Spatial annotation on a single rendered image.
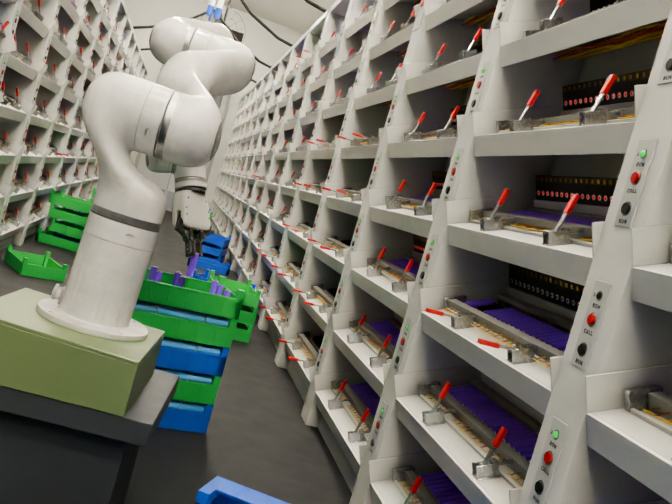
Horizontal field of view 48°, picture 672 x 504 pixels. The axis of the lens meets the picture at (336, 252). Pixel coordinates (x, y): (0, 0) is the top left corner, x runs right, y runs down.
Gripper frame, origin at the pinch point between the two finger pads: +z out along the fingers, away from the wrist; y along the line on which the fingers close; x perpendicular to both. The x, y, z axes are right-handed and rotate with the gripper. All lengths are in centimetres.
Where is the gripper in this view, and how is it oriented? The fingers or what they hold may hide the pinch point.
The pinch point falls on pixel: (193, 249)
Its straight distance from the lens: 202.6
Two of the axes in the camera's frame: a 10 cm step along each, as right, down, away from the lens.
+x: 8.4, -1.7, -5.2
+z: 0.8, 9.8, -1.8
